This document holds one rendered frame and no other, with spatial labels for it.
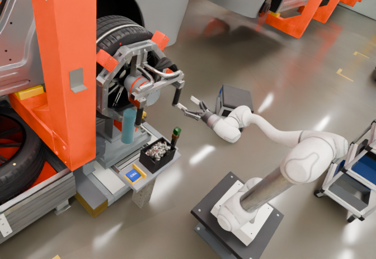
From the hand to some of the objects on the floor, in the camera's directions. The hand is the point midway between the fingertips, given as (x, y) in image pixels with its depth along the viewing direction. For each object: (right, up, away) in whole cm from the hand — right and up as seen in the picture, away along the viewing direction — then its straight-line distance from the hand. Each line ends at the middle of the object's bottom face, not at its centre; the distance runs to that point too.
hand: (186, 102), depth 162 cm
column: (-36, -75, +31) cm, 89 cm away
